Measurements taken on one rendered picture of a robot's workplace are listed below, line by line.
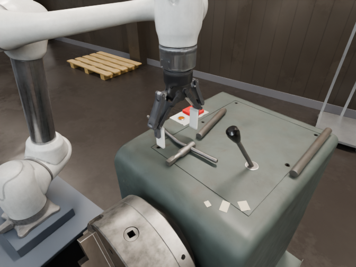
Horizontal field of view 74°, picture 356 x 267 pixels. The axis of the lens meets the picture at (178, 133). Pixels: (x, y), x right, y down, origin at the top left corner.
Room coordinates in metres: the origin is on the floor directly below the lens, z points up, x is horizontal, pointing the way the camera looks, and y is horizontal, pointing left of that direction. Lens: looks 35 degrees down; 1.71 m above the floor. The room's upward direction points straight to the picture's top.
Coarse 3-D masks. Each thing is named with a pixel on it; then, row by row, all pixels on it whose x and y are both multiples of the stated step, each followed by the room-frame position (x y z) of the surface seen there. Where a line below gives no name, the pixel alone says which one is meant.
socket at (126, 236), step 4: (128, 228) 0.31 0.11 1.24; (132, 228) 0.31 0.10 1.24; (136, 228) 0.31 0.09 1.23; (124, 232) 0.30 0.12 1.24; (128, 232) 0.30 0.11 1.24; (132, 232) 0.30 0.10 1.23; (136, 232) 0.30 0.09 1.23; (124, 236) 0.29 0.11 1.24; (128, 236) 0.29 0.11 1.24; (132, 236) 0.30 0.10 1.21; (136, 236) 0.29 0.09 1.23; (128, 240) 0.28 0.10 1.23; (132, 240) 0.28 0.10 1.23
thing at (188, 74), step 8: (168, 72) 0.55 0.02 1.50; (184, 72) 0.55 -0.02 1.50; (192, 72) 0.57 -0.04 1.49; (168, 80) 0.55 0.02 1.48; (176, 80) 0.54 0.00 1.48; (184, 80) 0.55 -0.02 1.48; (168, 88) 0.55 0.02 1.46; (176, 88) 0.56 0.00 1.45; (168, 96) 0.55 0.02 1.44; (184, 96) 0.58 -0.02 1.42
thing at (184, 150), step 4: (188, 144) 0.56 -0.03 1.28; (192, 144) 0.56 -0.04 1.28; (184, 148) 0.54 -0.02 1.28; (188, 148) 0.54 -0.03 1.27; (180, 152) 0.52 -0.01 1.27; (184, 152) 0.53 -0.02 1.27; (188, 152) 0.54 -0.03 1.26; (172, 156) 0.51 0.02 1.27; (176, 156) 0.51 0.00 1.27; (180, 156) 0.52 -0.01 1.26; (168, 160) 0.49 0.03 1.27; (172, 160) 0.49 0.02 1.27; (168, 164) 0.48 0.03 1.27
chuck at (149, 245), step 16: (112, 208) 0.38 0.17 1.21; (128, 208) 0.36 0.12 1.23; (96, 224) 0.33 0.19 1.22; (112, 224) 0.32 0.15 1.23; (128, 224) 0.32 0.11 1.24; (144, 224) 0.32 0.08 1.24; (112, 240) 0.28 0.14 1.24; (144, 240) 0.28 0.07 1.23; (160, 240) 0.29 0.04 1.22; (112, 256) 0.28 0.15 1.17; (128, 256) 0.25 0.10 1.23; (144, 256) 0.25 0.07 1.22; (160, 256) 0.26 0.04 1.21
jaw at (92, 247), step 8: (88, 232) 0.33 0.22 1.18; (80, 240) 0.31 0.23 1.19; (88, 240) 0.31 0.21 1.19; (96, 240) 0.31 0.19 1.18; (88, 248) 0.29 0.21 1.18; (96, 248) 0.30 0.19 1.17; (104, 248) 0.30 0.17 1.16; (88, 256) 0.28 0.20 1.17; (96, 256) 0.28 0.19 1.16; (104, 256) 0.29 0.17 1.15; (80, 264) 0.27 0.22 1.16; (88, 264) 0.27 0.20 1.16; (96, 264) 0.27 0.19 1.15; (104, 264) 0.28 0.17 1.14; (112, 264) 0.28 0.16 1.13
